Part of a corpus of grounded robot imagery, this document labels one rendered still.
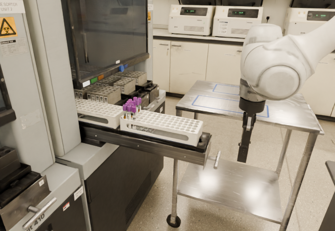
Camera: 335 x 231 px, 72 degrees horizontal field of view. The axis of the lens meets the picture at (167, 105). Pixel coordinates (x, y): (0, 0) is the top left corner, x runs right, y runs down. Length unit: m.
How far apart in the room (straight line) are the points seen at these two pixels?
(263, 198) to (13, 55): 1.33
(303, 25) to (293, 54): 2.53
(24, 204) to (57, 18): 0.54
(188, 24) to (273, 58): 2.65
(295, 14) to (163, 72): 1.74
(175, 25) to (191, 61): 0.51
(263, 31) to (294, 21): 2.37
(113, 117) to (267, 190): 1.02
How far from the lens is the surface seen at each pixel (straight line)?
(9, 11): 0.73
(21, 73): 0.75
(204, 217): 1.67
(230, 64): 3.07
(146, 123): 0.82
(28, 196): 0.74
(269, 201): 1.48
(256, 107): 0.73
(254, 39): 0.67
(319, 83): 3.20
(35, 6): 0.78
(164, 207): 1.70
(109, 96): 1.06
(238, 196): 1.44
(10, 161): 0.77
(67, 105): 0.88
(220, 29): 3.04
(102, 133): 0.92
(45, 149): 0.86
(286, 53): 0.52
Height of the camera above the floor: 1.25
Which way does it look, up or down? 24 degrees down
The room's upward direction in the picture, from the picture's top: 2 degrees clockwise
